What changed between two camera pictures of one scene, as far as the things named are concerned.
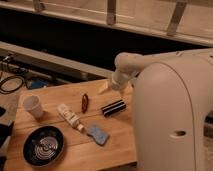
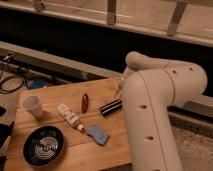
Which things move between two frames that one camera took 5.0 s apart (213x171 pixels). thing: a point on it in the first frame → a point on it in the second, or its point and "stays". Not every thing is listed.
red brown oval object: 85,103 stays
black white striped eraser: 113,108 stays
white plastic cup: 31,103 stays
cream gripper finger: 105,86 → 118,85
